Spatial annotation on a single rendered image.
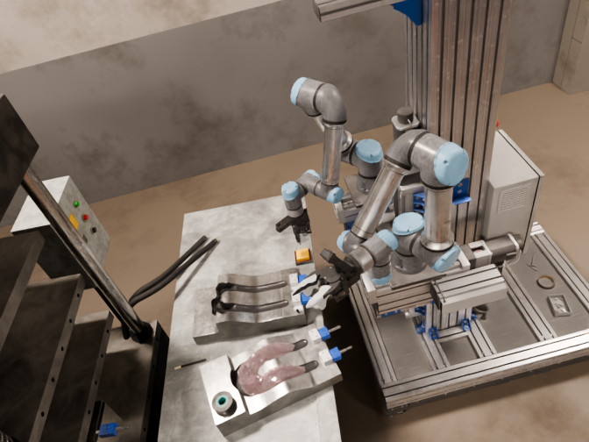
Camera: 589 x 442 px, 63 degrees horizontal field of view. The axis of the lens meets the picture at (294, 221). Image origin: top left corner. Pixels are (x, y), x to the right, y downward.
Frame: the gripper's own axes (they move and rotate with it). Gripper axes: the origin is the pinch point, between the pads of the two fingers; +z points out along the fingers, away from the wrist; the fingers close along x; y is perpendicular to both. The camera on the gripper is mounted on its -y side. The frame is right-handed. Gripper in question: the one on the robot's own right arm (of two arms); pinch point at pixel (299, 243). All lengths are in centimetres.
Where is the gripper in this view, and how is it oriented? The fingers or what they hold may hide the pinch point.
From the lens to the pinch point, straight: 228.8
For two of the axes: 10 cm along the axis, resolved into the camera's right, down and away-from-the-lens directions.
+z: 1.8, 7.0, 6.9
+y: 9.8, -1.9, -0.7
